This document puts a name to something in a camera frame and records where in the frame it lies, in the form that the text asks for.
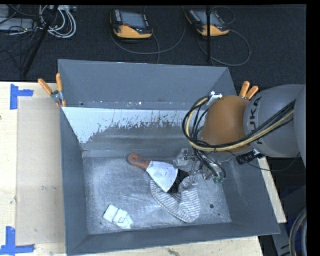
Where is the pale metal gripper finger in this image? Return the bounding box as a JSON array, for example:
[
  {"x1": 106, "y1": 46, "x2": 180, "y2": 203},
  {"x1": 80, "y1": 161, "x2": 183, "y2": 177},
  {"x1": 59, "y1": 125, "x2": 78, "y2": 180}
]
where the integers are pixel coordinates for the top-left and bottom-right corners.
[
  {"x1": 180, "y1": 175, "x2": 199, "y2": 193},
  {"x1": 173, "y1": 148, "x2": 191, "y2": 174}
]

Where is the grey striped cloth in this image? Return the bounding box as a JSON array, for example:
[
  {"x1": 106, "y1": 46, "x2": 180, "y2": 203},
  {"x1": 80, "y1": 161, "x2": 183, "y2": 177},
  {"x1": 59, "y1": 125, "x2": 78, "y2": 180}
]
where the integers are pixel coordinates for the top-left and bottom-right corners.
[{"x1": 149, "y1": 179, "x2": 202, "y2": 224}]

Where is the grey metal bin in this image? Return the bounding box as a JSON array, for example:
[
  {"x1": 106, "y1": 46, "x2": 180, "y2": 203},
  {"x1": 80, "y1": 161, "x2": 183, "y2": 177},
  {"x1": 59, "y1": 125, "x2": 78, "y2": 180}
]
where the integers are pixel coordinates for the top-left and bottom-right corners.
[{"x1": 57, "y1": 59, "x2": 282, "y2": 256}]

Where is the white crumpled plastic piece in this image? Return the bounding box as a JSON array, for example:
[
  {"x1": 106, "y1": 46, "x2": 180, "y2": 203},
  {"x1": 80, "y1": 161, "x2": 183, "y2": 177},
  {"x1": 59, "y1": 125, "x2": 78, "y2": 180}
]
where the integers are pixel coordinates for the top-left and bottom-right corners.
[{"x1": 102, "y1": 204, "x2": 134, "y2": 230}]

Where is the pale cardboard board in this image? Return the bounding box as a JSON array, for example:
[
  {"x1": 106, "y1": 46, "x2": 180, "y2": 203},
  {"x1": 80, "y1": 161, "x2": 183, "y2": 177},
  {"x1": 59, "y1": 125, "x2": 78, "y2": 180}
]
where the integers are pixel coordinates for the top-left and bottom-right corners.
[{"x1": 15, "y1": 96, "x2": 67, "y2": 246}]

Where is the red-brown handled putty knife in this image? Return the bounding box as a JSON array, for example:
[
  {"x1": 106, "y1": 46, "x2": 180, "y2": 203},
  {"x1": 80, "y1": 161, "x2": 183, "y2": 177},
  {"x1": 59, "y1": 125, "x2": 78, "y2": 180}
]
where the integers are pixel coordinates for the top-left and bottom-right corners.
[{"x1": 126, "y1": 152, "x2": 180, "y2": 194}]

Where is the black cylinder on white bracket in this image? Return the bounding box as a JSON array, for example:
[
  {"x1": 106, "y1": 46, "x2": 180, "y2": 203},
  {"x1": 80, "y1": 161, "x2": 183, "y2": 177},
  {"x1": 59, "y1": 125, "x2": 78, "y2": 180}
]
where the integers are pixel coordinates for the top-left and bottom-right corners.
[{"x1": 235, "y1": 149, "x2": 261, "y2": 166}]

